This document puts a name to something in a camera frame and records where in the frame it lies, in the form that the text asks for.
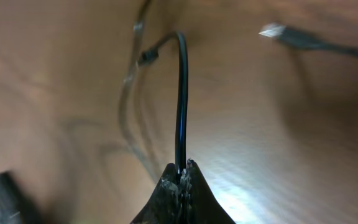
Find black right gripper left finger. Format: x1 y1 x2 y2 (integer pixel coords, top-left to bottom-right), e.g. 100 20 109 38
131 163 181 224

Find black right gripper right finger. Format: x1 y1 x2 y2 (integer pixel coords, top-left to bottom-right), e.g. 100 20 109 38
180 159 235 224

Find black micro USB cable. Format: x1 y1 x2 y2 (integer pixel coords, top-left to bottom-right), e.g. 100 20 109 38
258 22 358 63

